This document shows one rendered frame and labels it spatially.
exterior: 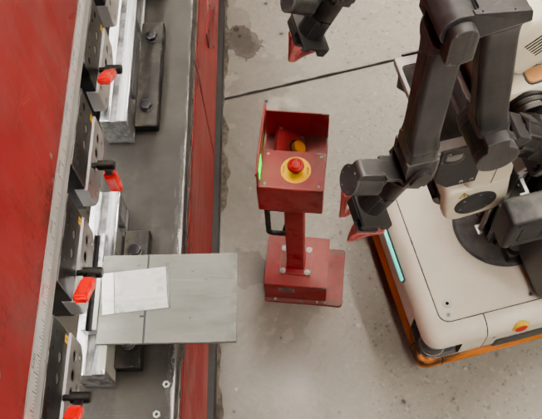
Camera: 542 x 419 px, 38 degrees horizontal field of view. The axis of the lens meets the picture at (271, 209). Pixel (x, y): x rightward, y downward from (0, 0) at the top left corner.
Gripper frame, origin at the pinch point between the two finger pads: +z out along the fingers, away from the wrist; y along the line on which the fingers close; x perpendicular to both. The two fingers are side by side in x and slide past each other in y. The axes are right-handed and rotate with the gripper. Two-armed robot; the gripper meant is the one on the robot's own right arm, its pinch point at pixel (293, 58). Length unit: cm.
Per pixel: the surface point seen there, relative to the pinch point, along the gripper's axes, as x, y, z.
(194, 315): -30, 53, 15
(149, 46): -23.2, -19.9, 22.1
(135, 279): -38, 44, 19
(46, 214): -63, 49, -16
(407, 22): 104, -80, 59
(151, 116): -25.9, 0.4, 23.4
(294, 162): 5.1, 15.4, 18.4
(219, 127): 29, -49, 92
